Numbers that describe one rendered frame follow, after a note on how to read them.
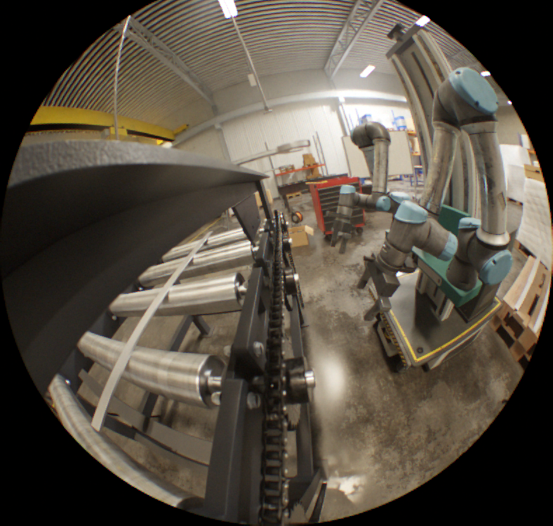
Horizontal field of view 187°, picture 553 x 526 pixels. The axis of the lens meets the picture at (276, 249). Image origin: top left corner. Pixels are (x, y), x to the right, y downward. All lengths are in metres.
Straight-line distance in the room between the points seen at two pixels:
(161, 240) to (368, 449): 1.18
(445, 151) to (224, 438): 0.69
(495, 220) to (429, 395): 1.02
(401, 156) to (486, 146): 4.66
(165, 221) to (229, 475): 0.28
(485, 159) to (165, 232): 0.59
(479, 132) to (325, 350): 1.35
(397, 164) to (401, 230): 4.66
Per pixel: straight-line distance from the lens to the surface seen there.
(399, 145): 5.11
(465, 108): 0.49
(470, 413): 1.43
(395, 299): 1.19
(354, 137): 1.02
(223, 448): 0.22
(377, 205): 0.83
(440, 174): 0.55
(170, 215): 0.20
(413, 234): 0.42
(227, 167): 0.17
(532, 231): 3.37
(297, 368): 0.26
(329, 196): 2.53
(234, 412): 0.22
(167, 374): 0.36
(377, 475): 1.19
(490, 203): 0.52
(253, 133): 10.92
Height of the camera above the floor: 1.13
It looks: 23 degrees down
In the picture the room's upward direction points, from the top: 16 degrees counter-clockwise
